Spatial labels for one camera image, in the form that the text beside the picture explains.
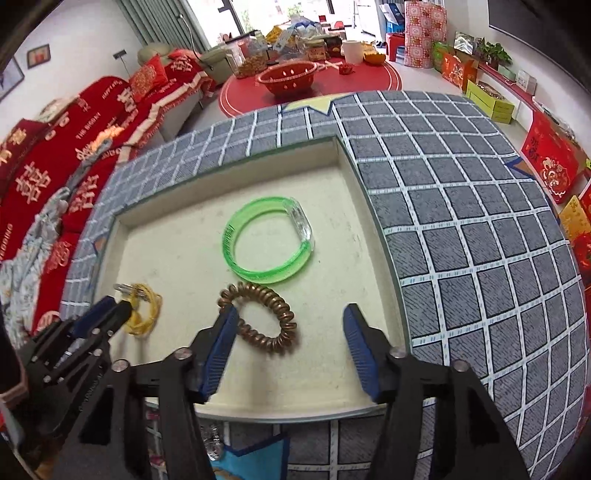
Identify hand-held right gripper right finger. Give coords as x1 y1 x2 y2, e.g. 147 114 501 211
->
342 303 532 480

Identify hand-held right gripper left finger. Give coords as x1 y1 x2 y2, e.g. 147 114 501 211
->
53 305 241 480

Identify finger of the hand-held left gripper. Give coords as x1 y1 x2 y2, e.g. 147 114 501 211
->
28 295 116 352
44 301 134 384

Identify yellow cord hair tie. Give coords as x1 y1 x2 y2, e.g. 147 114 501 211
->
114 282 163 337

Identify brown spiral hair tie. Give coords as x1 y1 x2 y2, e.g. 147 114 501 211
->
218 282 298 355

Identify cream jewelry tray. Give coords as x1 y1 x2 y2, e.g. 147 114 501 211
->
90 136 411 423

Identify pale floral cloth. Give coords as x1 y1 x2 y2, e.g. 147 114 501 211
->
0 185 93 333

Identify clear plastic item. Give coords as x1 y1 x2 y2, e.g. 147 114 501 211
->
201 422 227 462

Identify green translucent bangle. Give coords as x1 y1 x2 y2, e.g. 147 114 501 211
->
222 196 317 284

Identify grey twisted cloth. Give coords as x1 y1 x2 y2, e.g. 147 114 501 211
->
69 138 116 195

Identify grey checked cloth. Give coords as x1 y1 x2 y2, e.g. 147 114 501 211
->
60 90 589 480

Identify red printed sofa cover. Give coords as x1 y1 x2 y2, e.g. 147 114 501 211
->
0 55 218 337

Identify red embroidered cushion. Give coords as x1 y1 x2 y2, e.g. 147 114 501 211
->
129 55 169 102

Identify yellow gift box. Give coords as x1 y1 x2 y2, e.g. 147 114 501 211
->
558 196 591 241

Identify red printed cushion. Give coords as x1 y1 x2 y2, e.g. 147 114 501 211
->
168 48 204 88

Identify round red table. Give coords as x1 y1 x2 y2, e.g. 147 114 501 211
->
219 58 402 121

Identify large red gift box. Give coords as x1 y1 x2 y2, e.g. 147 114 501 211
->
522 111 589 204

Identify beige armchair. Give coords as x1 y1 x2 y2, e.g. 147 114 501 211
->
139 44 234 84

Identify stack of yellow-green boxes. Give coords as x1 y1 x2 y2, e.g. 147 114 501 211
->
466 80 515 124

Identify red plastic colander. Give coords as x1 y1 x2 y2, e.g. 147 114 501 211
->
256 61 320 96

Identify tub of nuts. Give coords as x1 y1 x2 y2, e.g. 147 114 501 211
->
233 44 269 77

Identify orange red gift box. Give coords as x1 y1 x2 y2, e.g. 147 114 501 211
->
441 51 478 88

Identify green curtain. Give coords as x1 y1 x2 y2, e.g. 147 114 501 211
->
115 0 213 51

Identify red plastic stool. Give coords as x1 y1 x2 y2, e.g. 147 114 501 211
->
385 32 407 61

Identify green gift box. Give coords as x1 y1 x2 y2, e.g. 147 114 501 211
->
431 41 455 70

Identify pile of snack packets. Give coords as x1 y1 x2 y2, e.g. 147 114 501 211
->
263 18 347 51

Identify potted green plant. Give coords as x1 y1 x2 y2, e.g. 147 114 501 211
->
478 39 512 70

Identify blue cardboard boxes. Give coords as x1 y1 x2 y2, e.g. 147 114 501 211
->
379 2 407 33

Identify large dark picture frame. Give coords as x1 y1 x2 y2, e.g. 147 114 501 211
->
0 55 25 100

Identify small red picture frame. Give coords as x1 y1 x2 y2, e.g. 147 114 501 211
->
27 44 51 69

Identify black wall television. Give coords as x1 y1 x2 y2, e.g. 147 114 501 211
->
487 0 591 61

